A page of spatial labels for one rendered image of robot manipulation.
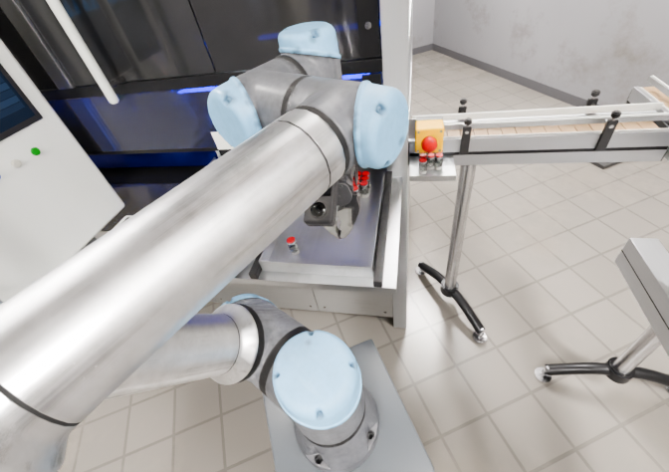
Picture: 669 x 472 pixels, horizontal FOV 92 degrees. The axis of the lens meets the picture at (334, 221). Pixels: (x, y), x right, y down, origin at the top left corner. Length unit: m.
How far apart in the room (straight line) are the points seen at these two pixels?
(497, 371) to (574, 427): 0.29
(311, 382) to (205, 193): 0.32
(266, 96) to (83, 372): 0.27
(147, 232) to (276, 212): 0.08
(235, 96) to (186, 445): 1.51
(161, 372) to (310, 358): 0.18
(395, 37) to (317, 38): 0.41
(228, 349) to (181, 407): 1.29
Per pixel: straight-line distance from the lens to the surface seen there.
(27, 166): 1.23
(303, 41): 0.44
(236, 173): 0.23
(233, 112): 0.37
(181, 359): 0.45
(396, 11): 0.82
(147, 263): 0.21
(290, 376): 0.48
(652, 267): 1.39
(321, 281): 0.73
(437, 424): 1.52
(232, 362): 0.51
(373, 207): 0.88
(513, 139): 1.09
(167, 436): 1.76
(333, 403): 0.47
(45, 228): 1.26
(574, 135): 1.14
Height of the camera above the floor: 1.45
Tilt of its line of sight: 42 degrees down
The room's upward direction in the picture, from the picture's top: 11 degrees counter-clockwise
